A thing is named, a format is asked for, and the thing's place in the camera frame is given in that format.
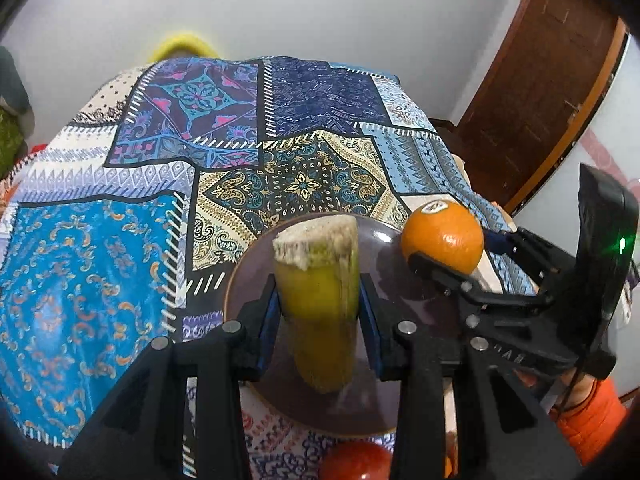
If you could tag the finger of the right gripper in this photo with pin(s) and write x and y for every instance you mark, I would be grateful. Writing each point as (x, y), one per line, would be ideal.
(501, 242)
(449, 281)

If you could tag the dark purple round plate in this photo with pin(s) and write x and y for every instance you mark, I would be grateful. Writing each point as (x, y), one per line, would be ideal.
(366, 406)

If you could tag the red tomato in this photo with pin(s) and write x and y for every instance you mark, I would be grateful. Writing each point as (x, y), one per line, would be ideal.
(358, 460)

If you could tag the blue patchwork bedspread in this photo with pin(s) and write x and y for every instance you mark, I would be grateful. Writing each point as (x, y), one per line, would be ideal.
(129, 224)

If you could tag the yellow plush object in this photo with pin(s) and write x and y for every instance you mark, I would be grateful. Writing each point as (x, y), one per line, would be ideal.
(185, 42)

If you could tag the white sliding wardrobe door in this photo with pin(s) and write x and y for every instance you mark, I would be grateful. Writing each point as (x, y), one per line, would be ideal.
(610, 143)

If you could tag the yellow sugarcane piece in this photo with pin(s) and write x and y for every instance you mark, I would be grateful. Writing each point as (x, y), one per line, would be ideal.
(316, 265)

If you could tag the orange sleeved forearm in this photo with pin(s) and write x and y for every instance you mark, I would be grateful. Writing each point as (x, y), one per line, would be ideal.
(590, 418)

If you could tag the grey plush pillow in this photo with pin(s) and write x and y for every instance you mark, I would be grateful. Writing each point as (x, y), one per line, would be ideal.
(14, 98)

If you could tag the orange with sticker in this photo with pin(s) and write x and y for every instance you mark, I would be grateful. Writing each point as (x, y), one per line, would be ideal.
(447, 233)

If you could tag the brown wooden wardrobe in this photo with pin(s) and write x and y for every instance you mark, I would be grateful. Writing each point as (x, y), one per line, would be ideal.
(543, 84)

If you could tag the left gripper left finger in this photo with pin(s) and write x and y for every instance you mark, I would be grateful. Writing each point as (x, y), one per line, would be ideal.
(137, 431)

